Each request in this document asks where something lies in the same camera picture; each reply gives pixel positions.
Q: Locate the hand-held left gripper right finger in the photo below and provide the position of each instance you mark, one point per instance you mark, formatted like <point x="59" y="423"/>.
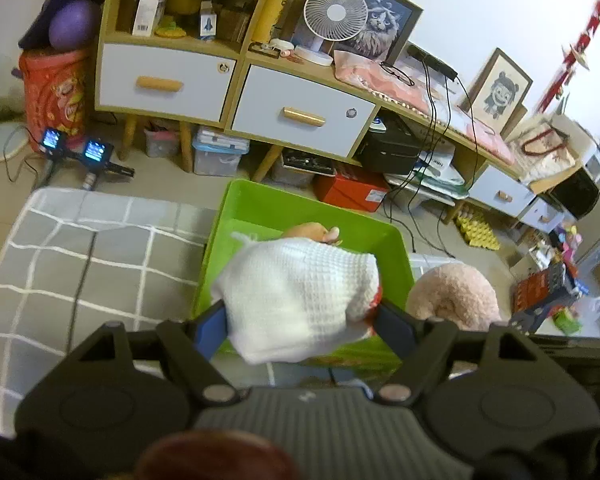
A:
<point x="396" y="331"/>

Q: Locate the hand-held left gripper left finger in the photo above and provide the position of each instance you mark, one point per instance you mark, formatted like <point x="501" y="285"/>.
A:
<point x="211" y="329"/>

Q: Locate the pink fluffy plush toy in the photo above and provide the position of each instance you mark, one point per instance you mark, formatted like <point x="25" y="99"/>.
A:
<point x="455" y="292"/>

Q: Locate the white knit glove red cuff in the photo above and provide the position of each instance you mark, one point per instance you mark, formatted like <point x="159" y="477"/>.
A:
<point x="300" y="295"/>

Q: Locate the green plastic storage box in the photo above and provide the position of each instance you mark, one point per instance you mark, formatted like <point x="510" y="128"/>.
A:
<point x="240" y="205"/>

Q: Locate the peach plush toy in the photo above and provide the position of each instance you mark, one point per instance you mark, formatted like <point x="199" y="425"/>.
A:
<point x="307" y="232"/>

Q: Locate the pack of yellow bottles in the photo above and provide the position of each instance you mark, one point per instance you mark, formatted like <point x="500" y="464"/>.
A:
<point x="477" y="230"/>

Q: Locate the red shoe box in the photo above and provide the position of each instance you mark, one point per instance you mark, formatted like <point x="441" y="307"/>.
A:
<point x="350" y="190"/>

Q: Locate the orange and dark box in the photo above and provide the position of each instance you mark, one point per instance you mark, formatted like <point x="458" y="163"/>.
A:
<point x="542" y="295"/>

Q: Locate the stack of papers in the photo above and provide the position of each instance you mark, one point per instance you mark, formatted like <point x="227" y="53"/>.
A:
<point x="430" y="172"/>

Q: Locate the small white drawer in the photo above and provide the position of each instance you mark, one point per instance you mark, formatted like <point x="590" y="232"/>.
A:
<point x="537" y="212"/>
<point x="490" y="187"/>

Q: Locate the grey checked blanket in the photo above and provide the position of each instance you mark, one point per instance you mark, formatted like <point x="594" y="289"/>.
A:
<point x="45" y="270"/>

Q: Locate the clear storage box blue lid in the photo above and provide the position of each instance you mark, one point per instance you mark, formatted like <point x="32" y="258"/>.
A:
<point x="220" y="152"/>

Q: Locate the clear storage box dark contents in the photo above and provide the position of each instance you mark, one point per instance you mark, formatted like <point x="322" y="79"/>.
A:
<point x="297" y="167"/>

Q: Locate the black printer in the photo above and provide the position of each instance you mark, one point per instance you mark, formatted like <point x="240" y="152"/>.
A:
<point x="387" y="145"/>

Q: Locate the small clear storage box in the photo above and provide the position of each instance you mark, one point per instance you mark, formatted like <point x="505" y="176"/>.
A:
<point x="161" y="144"/>

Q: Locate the black device blue screen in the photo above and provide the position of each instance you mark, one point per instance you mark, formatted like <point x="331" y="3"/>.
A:
<point x="96" y="152"/>
<point x="51" y="140"/>

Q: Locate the black eyeglasses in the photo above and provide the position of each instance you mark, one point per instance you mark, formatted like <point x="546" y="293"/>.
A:
<point x="397" y="74"/>

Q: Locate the framed cartoon girl picture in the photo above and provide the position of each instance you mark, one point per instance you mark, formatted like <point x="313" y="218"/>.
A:
<point x="500" y="92"/>

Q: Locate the pink cloth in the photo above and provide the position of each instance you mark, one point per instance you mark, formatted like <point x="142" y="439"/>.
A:
<point x="360" y="72"/>

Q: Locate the long wooden cabinet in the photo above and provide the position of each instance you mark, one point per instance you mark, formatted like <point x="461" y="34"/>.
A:
<point x="240" y="60"/>

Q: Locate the black power strip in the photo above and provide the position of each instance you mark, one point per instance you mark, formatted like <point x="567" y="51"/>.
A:
<point x="430" y="62"/>

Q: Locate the red printed snack barrel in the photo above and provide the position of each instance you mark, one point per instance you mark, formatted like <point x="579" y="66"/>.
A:
<point x="55" y="95"/>

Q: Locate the framed cat picture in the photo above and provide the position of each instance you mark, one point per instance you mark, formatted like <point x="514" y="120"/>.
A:
<point x="385" y="22"/>

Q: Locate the small box rocket print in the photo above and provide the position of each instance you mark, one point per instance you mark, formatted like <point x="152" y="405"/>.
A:
<point x="207" y="20"/>

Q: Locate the white carton box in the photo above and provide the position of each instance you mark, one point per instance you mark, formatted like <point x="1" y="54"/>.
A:
<point x="147" y="15"/>

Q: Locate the white desk fan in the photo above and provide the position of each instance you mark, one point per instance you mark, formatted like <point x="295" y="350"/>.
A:
<point x="336" y="12"/>

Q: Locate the yellow plush toy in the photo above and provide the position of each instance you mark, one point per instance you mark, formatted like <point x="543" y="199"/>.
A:
<point x="182" y="2"/>

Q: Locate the purple ball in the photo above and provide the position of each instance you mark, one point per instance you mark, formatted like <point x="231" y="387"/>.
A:
<point x="75" y="25"/>

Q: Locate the red wall decoration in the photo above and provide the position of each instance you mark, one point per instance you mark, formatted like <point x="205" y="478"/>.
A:
<point x="592" y="25"/>

